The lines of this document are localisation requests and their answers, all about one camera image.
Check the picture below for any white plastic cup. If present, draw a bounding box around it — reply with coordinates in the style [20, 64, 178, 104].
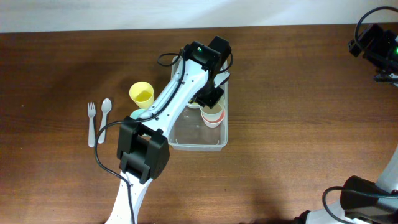
[200, 96, 225, 122]

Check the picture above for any pink plastic cup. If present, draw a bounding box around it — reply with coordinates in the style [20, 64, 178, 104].
[201, 110, 226, 128]

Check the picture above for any yellow plastic cup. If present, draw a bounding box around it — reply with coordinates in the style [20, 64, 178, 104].
[129, 82, 154, 109]

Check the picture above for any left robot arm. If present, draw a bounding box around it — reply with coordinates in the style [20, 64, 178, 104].
[102, 36, 233, 223]

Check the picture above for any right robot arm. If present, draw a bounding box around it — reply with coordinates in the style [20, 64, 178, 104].
[292, 24, 397, 224]

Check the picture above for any clear plastic container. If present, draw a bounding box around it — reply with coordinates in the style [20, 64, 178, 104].
[168, 82, 229, 151]

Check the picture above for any green plastic cup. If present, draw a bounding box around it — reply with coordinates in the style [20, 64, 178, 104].
[130, 108, 146, 120]

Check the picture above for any grey plastic spoon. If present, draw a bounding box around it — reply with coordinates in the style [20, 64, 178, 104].
[98, 98, 112, 144]

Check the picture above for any grey plastic fork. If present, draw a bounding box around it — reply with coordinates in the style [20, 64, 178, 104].
[88, 102, 96, 147]

